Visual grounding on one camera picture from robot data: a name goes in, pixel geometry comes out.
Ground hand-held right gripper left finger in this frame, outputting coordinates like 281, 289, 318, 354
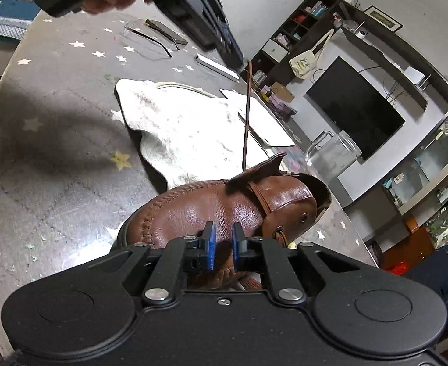
88, 221, 216, 306

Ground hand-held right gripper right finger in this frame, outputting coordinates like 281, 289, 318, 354
232, 222, 362, 306

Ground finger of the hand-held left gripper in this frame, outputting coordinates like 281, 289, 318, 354
205, 4, 245, 71

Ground brown leather shoe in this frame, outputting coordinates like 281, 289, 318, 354
110, 152, 333, 291

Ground brown shoelace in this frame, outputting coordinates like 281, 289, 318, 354
241, 61, 290, 249

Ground black phone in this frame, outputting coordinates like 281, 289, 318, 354
146, 19, 188, 45

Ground small white paper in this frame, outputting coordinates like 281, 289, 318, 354
219, 88, 249, 103

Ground dark cubby shelf unit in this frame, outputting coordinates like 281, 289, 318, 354
243, 0, 362, 96

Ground cardboard box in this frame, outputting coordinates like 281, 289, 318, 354
269, 82, 295, 103

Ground cream tote bag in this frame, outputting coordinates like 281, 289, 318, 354
289, 28, 335, 81

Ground white flat notebook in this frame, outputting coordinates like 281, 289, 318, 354
238, 99, 296, 148

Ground white cloth bag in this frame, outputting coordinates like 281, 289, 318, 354
115, 79, 274, 191

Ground clear glass jar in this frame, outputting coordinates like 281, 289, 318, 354
305, 130, 363, 178

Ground black flat television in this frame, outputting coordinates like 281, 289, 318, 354
305, 56, 406, 161

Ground framed picture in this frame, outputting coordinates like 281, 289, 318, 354
364, 5, 404, 32

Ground grey star-print tablecloth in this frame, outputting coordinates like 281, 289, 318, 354
0, 8, 379, 355

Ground white router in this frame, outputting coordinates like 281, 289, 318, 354
404, 66, 426, 85

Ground glass display cabinet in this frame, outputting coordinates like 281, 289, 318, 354
382, 91, 448, 245

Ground clear-frame eyeglasses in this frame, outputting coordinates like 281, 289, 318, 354
124, 19, 181, 59

